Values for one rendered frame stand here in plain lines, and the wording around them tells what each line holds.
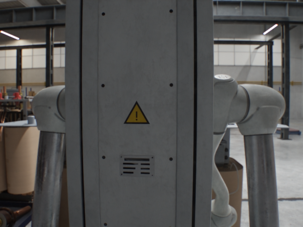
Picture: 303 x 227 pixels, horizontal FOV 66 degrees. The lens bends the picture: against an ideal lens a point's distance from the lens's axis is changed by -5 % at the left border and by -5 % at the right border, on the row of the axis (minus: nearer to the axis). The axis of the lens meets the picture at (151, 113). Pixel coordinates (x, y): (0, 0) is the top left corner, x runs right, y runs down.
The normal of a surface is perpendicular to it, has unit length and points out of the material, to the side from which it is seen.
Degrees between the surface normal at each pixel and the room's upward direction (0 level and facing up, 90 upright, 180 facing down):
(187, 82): 90
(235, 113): 112
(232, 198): 90
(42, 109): 86
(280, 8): 90
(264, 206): 82
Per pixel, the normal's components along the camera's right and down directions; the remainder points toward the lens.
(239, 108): 0.17, 0.34
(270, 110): 0.33, -0.04
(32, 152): 0.99, 0.00
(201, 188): -0.10, 0.04
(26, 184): 0.72, 0.03
